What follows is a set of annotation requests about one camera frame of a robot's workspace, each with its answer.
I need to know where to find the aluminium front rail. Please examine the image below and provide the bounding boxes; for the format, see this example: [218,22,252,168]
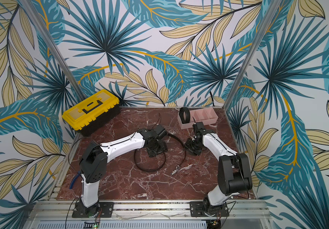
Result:
[24,200,276,229]

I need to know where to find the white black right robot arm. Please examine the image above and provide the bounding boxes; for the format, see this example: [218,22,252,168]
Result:
[184,122,253,216]

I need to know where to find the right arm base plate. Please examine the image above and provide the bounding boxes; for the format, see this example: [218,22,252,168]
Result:
[189,201,229,217]

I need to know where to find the black belt with buckle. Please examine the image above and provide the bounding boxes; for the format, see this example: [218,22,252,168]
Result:
[179,107,191,124]

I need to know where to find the corner aluminium post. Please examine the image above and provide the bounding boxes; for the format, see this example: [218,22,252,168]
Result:
[19,0,86,101]
[223,1,281,112]

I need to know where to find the long black leather belt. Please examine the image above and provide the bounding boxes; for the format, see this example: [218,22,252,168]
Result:
[134,133,187,176]

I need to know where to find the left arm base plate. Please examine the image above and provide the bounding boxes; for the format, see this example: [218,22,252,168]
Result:
[72,201,114,218]

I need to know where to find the right corner aluminium post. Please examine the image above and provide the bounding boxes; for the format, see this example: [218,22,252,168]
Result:
[223,1,281,112]

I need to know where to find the left corner aluminium post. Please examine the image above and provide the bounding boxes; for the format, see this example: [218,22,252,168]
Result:
[19,0,86,101]

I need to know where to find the blue handled pliers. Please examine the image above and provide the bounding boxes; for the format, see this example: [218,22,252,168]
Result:
[69,171,81,189]

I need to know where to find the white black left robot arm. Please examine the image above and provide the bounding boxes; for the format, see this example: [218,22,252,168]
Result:
[79,125,168,213]

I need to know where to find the pink plastic divided organizer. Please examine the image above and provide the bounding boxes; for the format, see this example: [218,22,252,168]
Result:
[177,107,218,129]

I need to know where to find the yellow black toolbox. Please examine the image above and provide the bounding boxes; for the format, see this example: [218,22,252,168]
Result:
[62,89,120,137]

